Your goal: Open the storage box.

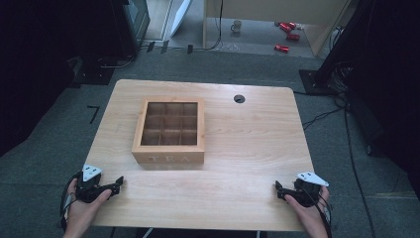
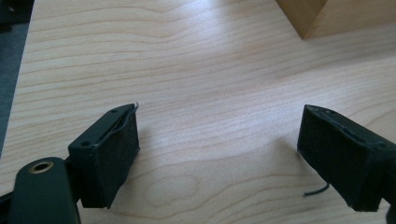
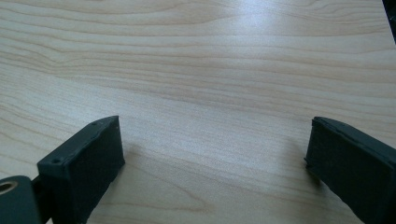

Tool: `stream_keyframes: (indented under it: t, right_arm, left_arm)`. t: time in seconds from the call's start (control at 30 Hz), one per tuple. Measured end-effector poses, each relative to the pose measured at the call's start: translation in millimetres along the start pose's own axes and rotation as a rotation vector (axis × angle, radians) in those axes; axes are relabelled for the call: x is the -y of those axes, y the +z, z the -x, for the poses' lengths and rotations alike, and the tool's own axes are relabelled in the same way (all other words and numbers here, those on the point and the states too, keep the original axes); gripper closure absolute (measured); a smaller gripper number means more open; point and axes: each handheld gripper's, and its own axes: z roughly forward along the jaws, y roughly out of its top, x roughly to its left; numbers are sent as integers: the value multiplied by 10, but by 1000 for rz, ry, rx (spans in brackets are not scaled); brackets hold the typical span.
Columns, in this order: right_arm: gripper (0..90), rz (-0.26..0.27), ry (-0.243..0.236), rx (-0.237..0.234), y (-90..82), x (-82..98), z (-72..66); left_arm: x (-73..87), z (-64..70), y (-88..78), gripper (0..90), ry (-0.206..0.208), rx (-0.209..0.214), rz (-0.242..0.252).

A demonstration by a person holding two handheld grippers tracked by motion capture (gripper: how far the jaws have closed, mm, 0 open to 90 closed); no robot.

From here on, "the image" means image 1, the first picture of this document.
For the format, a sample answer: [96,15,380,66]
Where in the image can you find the white board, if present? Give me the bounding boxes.
[169,0,193,38]

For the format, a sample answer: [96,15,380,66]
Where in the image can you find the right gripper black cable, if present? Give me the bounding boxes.
[296,184,334,238]

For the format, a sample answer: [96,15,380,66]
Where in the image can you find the grey mug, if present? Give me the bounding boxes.
[230,19,244,34]

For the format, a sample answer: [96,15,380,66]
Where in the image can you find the black tape corner mark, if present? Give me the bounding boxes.
[86,105,101,125]

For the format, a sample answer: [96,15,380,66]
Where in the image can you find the person's left hand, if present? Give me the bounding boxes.
[62,178,113,238]

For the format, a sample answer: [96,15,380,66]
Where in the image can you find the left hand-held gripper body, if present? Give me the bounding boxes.
[75,164,113,204]

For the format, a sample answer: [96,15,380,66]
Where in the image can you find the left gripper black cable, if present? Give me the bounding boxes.
[58,171,82,232]

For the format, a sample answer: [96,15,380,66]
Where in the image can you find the light wooden cabinet frame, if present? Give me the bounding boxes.
[202,0,352,58]

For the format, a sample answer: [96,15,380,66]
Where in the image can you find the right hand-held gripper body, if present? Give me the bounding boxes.
[292,171,330,208]

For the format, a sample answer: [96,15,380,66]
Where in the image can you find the hanging black cable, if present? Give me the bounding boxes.
[192,0,225,52]

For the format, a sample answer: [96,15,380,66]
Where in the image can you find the wooden tea box with compartments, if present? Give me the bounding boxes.
[131,96,206,166]

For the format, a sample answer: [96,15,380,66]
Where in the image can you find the person's right hand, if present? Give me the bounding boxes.
[283,185,332,238]

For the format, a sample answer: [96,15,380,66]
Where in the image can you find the dark curtain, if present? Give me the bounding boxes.
[343,0,420,191]
[0,0,124,158]

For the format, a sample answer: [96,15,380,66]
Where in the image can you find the black metal stand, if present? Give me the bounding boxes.
[298,0,377,96]

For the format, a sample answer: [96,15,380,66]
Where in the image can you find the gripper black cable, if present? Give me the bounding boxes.
[58,171,82,232]
[296,184,334,238]

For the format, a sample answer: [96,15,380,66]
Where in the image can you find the black floor cable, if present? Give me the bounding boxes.
[292,89,377,238]

